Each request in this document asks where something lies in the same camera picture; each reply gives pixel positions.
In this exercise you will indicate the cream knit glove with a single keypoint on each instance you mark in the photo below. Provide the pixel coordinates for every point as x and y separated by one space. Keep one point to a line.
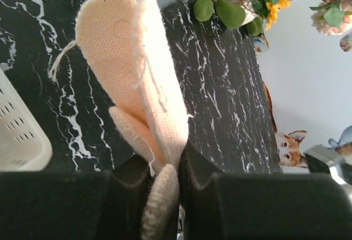
124 43

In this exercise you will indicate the white plastic storage basket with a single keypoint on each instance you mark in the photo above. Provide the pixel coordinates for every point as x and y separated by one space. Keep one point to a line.
24 145

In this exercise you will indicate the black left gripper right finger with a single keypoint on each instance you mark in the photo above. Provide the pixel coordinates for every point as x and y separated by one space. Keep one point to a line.
221 205

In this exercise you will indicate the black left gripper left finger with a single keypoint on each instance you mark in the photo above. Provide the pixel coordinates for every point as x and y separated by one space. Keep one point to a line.
75 205

